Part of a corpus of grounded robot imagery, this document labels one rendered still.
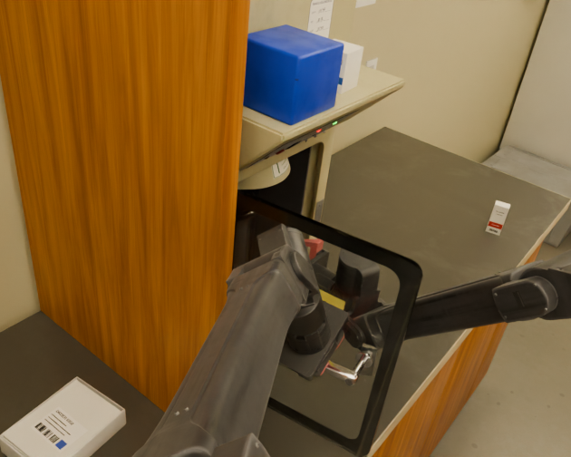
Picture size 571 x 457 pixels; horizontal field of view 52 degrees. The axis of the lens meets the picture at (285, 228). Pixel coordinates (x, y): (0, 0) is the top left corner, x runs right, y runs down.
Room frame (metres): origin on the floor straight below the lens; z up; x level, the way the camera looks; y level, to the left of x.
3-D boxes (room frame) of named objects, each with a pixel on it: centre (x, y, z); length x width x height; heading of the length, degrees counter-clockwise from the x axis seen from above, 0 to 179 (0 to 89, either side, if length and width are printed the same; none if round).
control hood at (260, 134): (0.83, -0.03, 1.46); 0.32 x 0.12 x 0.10; 146
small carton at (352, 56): (0.86, -0.05, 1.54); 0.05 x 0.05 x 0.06; 60
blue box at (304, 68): (0.76, 0.02, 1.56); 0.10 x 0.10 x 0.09; 56
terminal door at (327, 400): (0.66, -0.04, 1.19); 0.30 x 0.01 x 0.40; 64
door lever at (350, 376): (0.60, -0.09, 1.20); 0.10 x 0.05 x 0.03; 64
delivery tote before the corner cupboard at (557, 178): (3.14, -1.45, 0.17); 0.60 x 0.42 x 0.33; 54
